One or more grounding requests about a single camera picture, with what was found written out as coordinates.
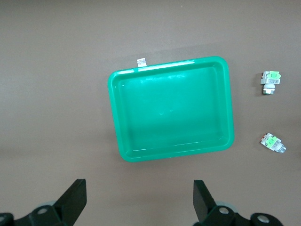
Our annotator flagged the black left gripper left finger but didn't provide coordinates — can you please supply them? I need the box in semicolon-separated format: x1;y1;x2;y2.
0;178;87;226

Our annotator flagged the green push button switch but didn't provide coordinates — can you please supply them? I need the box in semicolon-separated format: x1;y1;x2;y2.
260;71;281;96
259;132;287;154

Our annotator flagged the green plastic tray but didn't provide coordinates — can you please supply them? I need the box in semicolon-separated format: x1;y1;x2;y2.
107;56;236;163

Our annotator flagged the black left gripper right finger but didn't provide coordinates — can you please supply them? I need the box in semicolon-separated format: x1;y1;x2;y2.
193;180;282;226

